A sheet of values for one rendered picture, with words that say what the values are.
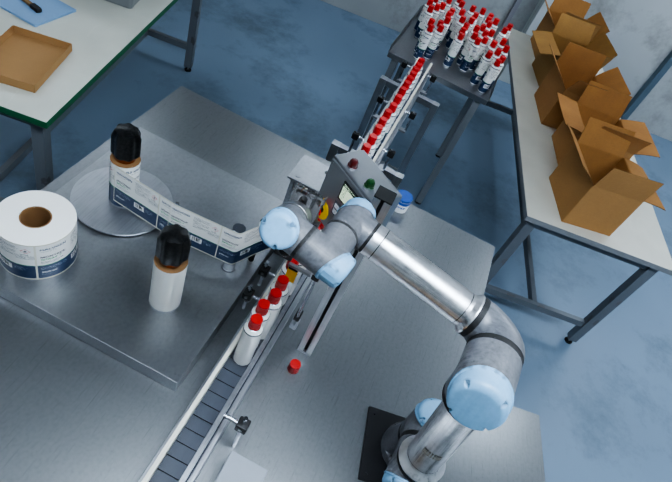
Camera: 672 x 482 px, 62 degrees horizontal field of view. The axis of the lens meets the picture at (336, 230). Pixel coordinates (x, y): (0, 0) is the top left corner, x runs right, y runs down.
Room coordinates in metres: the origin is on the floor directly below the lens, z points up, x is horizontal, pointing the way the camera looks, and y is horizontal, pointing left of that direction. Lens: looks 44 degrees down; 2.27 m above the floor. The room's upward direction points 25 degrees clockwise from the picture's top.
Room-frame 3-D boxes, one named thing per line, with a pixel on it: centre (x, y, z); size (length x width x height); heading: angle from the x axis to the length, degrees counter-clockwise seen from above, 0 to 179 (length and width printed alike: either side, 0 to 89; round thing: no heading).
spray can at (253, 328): (0.83, 0.09, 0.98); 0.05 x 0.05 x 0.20
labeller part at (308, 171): (1.38, 0.15, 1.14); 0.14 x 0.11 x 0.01; 176
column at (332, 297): (0.98, -0.07, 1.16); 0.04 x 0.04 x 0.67; 86
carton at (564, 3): (4.21, -0.87, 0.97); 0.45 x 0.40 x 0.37; 99
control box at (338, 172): (1.05, -0.01, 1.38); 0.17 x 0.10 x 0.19; 51
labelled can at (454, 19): (3.41, -0.20, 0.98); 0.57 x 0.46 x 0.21; 86
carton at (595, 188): (2.50, -1.08, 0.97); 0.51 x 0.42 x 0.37; 102
